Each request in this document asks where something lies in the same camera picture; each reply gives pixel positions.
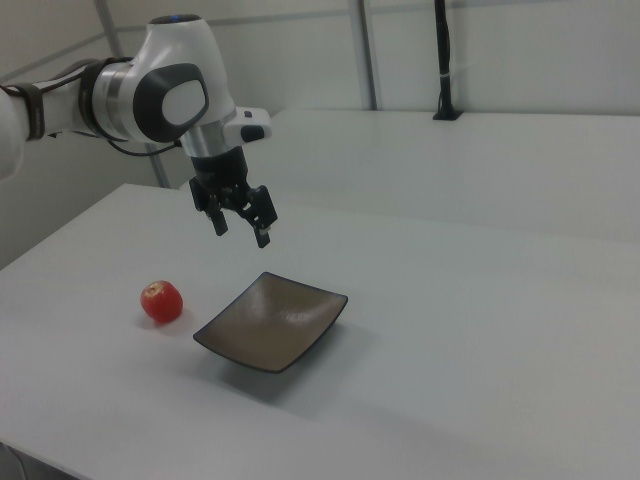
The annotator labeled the black camera stand pole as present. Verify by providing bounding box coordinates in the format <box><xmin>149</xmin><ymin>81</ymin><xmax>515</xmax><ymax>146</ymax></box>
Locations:
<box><xmin>432</xmin><ymin>0</ymin><xmax>462</xmax><ymax>122</ymax></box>

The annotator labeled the black velcro strap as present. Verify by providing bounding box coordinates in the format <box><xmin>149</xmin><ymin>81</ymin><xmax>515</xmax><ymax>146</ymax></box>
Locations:
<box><xmin>14</xmin><ymin>83</ymin><xmax>48</xmax><ymax>143</ymax></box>

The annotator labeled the brown square ceramic plate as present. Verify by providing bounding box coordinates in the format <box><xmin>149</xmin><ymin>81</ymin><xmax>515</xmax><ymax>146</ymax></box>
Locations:
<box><xmin>192</xmin><ymin>271</ymin><xmax>349</xmax><ymax>375</ymax></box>

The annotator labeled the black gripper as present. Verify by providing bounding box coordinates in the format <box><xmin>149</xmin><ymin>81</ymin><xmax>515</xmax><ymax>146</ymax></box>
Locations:
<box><xmin>188</xmin><ymin>147</ymin><xmax>279</xmax><ymax>250</ymax></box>

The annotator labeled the red apple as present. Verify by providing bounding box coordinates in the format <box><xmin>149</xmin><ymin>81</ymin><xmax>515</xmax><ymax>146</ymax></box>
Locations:
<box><xmin>139</xmin><ymin>279</ymin><xmax>184</xmax><ymax>326</ymax></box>

